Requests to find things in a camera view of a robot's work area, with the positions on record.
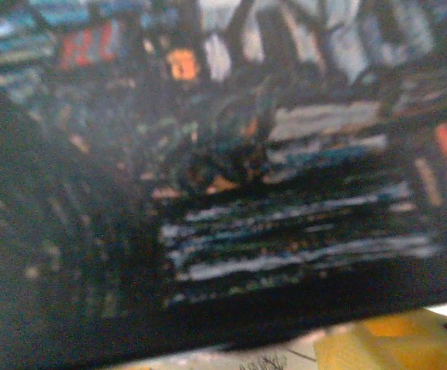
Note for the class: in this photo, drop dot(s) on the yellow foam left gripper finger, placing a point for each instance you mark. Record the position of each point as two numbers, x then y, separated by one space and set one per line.
393 347

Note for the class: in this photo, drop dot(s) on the black box with painting print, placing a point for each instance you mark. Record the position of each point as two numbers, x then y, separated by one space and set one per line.
208 192

